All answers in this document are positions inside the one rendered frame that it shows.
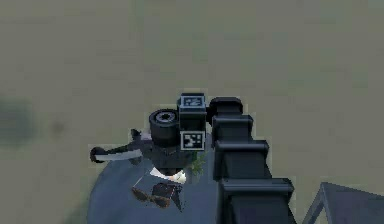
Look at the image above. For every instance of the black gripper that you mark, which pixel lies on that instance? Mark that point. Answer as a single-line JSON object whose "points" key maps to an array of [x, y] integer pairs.
{"points": [[164, 130]]}

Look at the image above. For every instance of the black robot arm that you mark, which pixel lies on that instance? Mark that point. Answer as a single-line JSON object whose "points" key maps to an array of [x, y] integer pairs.
{"points": [[240, 160]]}

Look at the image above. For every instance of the brown framed glasses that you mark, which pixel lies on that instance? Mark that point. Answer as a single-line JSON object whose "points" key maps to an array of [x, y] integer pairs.
{"points": [[151, 198]]}

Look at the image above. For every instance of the round blue-grey table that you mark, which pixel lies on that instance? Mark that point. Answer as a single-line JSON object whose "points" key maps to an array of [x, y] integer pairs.
{"points": [[113, 196]]}

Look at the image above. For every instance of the white bowl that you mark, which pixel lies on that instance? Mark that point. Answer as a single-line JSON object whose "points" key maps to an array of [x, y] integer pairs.
{"points": [[173, 175]]}

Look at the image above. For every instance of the dark brown box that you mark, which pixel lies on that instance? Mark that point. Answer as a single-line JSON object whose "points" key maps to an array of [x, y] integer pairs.
{"points": [[164, 190]]}

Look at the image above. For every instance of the small green plant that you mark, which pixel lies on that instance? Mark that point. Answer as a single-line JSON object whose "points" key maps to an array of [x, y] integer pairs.
{"points": [[199, 164]]}

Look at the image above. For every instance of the dark grey cabinet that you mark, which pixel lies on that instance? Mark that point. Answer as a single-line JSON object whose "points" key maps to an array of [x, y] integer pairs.
{"points": [[350, 206]]}

